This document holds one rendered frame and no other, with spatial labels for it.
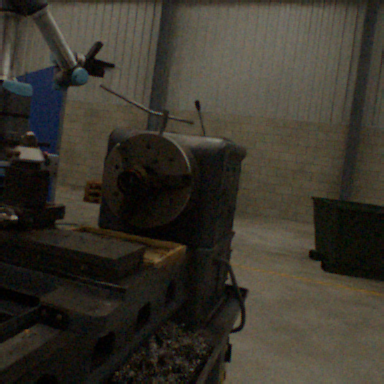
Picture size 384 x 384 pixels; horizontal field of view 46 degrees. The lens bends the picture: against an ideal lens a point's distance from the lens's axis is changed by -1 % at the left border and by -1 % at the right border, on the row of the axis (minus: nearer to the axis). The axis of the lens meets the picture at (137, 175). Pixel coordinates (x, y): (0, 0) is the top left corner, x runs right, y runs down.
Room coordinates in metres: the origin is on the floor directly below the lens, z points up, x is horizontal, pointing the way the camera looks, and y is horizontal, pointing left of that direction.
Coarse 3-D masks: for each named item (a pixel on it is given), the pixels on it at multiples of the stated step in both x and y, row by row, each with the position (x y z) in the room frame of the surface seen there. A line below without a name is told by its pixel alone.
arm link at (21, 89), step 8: (8, 80) 1.76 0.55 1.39; (0, 88) 1.82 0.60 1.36; (8, 88) 1.74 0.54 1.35; (16, 88) 1.74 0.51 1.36; (24, 88) 1.76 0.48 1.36; (32, 88) 1.81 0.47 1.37; (0, 96) 1.78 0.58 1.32; (8, 96) 1.74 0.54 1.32; (16, 96) 1.74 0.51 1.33; (24, 96) 1.76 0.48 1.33; (0, 104) 1.80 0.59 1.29; (8, 104) 1.74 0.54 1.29; (16, 104) 1.74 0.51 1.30; (24, 104) 1.76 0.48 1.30; (16, 112) 1.74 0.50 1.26; (24, 112) 1.76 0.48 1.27
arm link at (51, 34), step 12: (12, 0) 1.81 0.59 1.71; (24, 0) 1.78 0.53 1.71; (36, 0) 1.78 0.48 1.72; (36, 12) 1.79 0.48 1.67; (48, 12) 1.83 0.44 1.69; (36, 24) 1.84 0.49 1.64; (48, 24) 1.83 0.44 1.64; (48, 36) 1.85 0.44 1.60; (60, 36) 1.87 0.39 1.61; (60, 48) 1.88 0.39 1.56; (60, 60) 1.90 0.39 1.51; (72, 60) 1.91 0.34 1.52; (72, 72) 1.92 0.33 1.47; (84, 72) 1.93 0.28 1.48; (72, 84) 1.96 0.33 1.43; (84, 84) 1.94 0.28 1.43
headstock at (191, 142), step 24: (192, 144) 1.58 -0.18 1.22; (216, 144) 1.55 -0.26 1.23; (216, 168) 1.54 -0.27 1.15; (240, 168) 1.96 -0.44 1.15; (216, 192) 1.54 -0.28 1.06; (192, 216) 1.56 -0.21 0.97; (216, 216) 1.55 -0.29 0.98; (168, 240) 1.59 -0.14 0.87; (192, 240) 1.55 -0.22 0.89; (216, 240) 1.59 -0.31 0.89
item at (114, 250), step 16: (0, 240) 0.90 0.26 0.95; (16, 240) 0.89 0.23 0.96; (32, 240) 0.88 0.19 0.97; (48, 240) 0.89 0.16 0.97; (64, 240) 0.91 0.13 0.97; (80, 240) 0.93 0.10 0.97; (112, 240) 0.97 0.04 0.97; (16, 256) 0.89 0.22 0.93; (32, 256) 0.88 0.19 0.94; (48, 256) 0.86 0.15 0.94; (64, 256) 0.85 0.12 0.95; (80, 256) 0.83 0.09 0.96; (96, 256) 0.82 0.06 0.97; (112, 256) 0.83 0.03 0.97; (128, 256) 0.87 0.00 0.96; (80, 272) 0.84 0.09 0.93; (96, 272) 0.82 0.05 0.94; (112, 272) 0.81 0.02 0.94; (128, 272) 0.89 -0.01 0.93
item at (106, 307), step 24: (0, 264) 0.88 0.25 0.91; (24, 264) 0.86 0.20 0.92; (24, 288) 0.86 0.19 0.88; (48, 288) 0.84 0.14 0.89; (72, 288) 0.82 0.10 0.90; (96, 288) 0.81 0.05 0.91; (120, 288) 0.79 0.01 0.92; (144, 288) 0.87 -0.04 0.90; (48, 312) 0.72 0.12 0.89; (72, 312) 0.71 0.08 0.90; (96, 312) 0.71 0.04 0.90; (120, 312) 0.76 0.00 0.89; (96, 336) 0.70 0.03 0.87
